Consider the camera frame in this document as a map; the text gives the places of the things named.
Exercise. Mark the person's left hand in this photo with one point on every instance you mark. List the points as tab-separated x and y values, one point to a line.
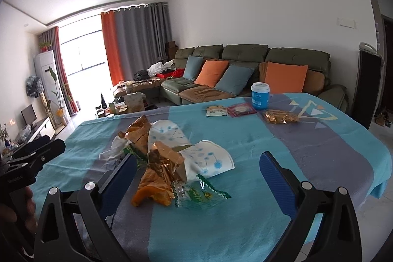
21	208

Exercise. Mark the orange cushion right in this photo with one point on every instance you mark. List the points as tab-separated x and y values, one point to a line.
283	78

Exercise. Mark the grey-blue cushion far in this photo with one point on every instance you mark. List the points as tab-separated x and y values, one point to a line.
193	66

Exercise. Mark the left striped curtain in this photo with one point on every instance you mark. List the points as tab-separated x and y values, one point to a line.
51	36

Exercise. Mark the dark red snack packet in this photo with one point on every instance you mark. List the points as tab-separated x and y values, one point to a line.
242	109

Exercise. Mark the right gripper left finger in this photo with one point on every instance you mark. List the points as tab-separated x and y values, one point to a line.
58	238

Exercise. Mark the blue white paper cup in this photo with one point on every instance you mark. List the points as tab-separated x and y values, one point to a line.
260	95

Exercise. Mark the white beige snack packet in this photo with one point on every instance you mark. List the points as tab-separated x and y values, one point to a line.
216	111

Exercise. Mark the gold foil snack wrapper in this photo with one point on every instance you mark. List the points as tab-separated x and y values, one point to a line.
168	164

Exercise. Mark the cluttered coffee table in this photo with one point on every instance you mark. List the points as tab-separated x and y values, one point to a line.
129	103

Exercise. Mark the grey-blue cushion near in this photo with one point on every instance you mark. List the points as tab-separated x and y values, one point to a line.
234	79

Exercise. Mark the white tissue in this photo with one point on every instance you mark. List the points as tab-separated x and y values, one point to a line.
116	149

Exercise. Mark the black tower heater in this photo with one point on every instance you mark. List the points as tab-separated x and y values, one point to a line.
366	93

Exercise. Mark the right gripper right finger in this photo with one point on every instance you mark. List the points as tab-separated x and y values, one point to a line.
338	237

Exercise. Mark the crushed white dotted paper cup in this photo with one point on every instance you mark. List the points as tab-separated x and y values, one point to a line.
205	157

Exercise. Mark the small black monitor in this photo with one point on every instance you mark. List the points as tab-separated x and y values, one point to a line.
29	115

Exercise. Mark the green clear plastic wrapper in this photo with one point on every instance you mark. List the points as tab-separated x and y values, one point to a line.
199	193

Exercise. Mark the gold wrapper near cup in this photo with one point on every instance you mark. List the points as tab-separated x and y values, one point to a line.
280	116

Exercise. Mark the tall green floor plant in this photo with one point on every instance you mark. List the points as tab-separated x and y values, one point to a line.
60	112

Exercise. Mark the orange cushion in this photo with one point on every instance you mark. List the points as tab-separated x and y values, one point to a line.
211	72
283	78

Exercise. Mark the grey-blue cushion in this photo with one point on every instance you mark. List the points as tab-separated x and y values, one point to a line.
234	79
193	66

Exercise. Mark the pile of clothes on sofa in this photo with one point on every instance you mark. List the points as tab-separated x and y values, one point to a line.
160	70

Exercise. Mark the green brown sectional sofa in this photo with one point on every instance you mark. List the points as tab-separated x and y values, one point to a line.
254	56

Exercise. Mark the white standing air conditioner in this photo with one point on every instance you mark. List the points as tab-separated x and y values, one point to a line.
42	61

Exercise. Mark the orange and grey curtain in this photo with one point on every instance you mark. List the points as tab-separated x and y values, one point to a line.
135	38

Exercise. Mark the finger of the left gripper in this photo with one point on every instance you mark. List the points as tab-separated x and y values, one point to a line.
47	153
30	147

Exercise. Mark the orange cushion left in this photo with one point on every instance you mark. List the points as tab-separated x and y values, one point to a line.
211	72

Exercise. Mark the white black TV cabinet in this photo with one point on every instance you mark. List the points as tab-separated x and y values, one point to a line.
30	133

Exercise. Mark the teal grey patterned tablecloth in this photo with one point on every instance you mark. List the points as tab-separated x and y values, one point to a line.
326	147

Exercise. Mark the covered standing fan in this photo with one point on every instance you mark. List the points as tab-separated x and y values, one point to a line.
34	86

